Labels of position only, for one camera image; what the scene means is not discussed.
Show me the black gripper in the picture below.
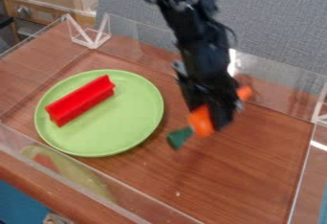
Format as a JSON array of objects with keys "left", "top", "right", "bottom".
[{"left": 172, "top": 34, "right": 239, "bottom": 130}]

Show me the orange toy carrot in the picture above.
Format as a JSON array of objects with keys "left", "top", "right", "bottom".
[{"left": 165, "top": 85, "right": 255, "bottom": 150}]

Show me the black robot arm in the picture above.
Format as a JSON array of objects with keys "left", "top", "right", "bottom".
[{"left": 145, "top": 0, "right": 240, "bottom": 130}]

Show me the green plate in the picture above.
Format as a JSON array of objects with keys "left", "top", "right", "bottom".
[{"left": 33, "top": 69, "right": 164, "bottom": 157}]

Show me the red toy block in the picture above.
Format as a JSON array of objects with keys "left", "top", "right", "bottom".
[{"left": 44, "top": 75, "right": 115, "bottom": 127}]

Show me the wooden cabinet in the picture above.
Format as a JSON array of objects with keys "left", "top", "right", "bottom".
[{"left": 4, "top": 0, "right": 96, "bottom": 38}]

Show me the clear acrylic enclosure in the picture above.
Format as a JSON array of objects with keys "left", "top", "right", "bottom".
[{"left": 0, "top": 19, "right": 327, "bottom": 224}]

